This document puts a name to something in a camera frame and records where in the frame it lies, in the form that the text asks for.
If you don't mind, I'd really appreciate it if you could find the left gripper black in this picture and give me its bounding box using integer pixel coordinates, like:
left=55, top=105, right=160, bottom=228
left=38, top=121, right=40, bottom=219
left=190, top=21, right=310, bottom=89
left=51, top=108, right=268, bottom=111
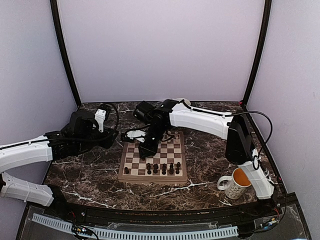
left=76, top=126, right=119, bottom=153

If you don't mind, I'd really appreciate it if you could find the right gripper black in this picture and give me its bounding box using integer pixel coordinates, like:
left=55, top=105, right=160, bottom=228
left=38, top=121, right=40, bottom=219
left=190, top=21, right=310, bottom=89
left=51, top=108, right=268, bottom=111
left=138, top=123, right=168, bottom=159

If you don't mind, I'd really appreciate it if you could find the wooden chess board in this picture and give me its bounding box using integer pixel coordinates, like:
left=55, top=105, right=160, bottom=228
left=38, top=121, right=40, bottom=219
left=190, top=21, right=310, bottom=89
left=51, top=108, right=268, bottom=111
left=117, top=131, right=188, bottom=185

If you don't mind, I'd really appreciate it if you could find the dark tall piece back row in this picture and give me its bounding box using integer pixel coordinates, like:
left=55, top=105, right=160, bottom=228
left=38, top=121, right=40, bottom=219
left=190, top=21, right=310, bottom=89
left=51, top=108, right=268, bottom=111
left=168, top=163, right=175, bottom=175

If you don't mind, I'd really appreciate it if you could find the dark rook corner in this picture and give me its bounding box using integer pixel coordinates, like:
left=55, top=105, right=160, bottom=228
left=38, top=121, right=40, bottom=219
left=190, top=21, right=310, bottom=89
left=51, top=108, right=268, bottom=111
left=124, top=167, right=130, bottom=175

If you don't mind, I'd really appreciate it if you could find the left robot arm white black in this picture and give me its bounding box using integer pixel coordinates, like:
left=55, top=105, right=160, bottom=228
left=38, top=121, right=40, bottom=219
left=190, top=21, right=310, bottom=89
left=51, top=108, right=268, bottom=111
left=0, top=111, right=119, bottom=218

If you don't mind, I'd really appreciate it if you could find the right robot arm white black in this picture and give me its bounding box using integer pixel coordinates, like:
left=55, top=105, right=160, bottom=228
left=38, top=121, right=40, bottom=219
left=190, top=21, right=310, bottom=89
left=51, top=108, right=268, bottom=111
left=125, top=98, right=275, bottom=217

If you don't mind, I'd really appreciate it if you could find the white chess pieces row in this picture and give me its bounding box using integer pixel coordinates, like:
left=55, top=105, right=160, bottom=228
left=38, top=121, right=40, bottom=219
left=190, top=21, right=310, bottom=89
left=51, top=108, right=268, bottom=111
left=161, top=130, right=181, bottom=144

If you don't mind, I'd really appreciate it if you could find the seashell pattern mug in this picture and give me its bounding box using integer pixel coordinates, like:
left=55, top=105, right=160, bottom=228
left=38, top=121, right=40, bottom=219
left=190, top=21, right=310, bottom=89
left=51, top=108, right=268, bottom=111
left=175, top=98, right=191, bottom=107

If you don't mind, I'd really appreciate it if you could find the white mug yellow inside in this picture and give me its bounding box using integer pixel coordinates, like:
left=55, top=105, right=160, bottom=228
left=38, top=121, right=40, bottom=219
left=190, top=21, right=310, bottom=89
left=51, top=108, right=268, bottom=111
left=217, top=167, right=252, bottom=200

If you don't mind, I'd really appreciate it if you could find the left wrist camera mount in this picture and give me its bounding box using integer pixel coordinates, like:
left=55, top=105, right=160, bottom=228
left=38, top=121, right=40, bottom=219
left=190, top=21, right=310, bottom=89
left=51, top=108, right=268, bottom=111
left=94, top=103, right=111, bottom=133

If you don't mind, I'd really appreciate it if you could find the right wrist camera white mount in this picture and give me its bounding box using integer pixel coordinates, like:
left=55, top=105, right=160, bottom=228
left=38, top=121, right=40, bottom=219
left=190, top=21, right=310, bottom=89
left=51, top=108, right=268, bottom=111
left=120, top=130, right=146, bottom=143

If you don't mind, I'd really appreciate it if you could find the left black frame post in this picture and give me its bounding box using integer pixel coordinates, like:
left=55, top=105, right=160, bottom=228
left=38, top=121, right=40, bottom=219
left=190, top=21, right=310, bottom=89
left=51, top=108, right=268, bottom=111
left=49, top=0, right=82, bottom=108

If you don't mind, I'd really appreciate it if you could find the black frame post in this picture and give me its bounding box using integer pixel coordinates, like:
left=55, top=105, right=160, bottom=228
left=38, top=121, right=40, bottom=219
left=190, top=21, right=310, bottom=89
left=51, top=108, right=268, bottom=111
left=242, top=0, right=272, bottom=106
left=49, top=0, right=82, bottom=108

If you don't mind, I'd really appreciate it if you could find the white cable duct strip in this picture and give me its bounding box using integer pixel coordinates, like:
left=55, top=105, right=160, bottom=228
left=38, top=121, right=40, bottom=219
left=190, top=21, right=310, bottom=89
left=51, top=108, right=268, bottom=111
left=31, top=213, right=239, bottom=240

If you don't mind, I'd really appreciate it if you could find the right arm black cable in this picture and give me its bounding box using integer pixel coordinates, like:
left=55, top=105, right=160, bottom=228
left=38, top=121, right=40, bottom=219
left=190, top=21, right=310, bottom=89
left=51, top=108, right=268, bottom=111
left=234, top=110, right=273, bottom=166

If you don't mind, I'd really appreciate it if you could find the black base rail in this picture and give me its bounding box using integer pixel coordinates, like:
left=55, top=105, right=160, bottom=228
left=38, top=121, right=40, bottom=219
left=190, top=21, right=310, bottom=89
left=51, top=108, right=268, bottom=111
left=24, top=192, right=301, bottom=226

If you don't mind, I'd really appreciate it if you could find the right black frame post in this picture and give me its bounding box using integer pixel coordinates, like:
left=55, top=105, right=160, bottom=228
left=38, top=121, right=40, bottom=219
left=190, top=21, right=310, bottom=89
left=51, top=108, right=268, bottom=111
left=242, top=0, right=272, bottom=106

